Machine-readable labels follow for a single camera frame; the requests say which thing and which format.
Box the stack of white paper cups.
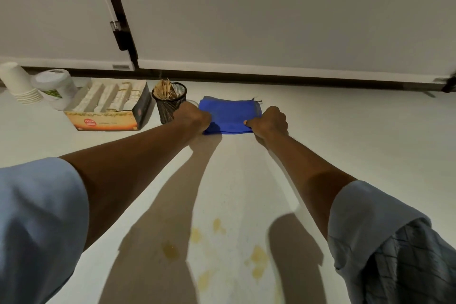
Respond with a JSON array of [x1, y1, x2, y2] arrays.
[[0, 62, 43, 105]]

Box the grey checked cloth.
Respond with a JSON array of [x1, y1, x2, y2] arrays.
[[362, 218, 456, 304]]

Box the person's left forearm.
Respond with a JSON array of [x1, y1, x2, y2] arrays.
[[59, 119, 204, 251]]

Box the white partition panel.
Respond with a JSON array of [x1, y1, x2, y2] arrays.
[[0, 0, 135, 72], [108, 0, 456, 85]]

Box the person's right hand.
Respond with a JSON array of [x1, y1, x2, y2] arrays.
[[244, 106, 289, 138]]

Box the rows of white sachets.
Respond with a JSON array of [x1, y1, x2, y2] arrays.
[[73, 81, 146, 113]]

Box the white lidded jar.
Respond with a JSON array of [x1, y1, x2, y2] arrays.
[[31, 69, 78, 111]]

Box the black partition post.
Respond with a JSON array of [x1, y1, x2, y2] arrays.
[[96, 0, 139, 69]]

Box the bundle of wooden stirrer sticks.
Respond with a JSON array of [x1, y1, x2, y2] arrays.
[[153, 78, 178, 100]]

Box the open cardboard box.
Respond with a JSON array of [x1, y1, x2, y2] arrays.
[[63, 80, 152, 132]]

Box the person's right forearm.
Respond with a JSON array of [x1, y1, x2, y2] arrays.
[[255, 132, 358, 240]]

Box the light blue left sleeve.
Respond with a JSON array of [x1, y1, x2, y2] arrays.
[[0, 157, 90, 304]]

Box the person's left hand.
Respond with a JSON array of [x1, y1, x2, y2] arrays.
[[173, 101, 212, 133]]

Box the black mesh holder cup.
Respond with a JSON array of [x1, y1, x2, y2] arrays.
[[152, 81, 188, 125]]

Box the light blue right sleeve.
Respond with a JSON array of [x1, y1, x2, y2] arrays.
[[327, 180, 432, 304]]

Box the blue cloth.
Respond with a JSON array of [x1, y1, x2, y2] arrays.
[[198, 96, 263, 135]]

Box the light blue sleeve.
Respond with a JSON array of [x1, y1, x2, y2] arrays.
[[327, 180, 432, 304], [0, 157, 90, 304]]

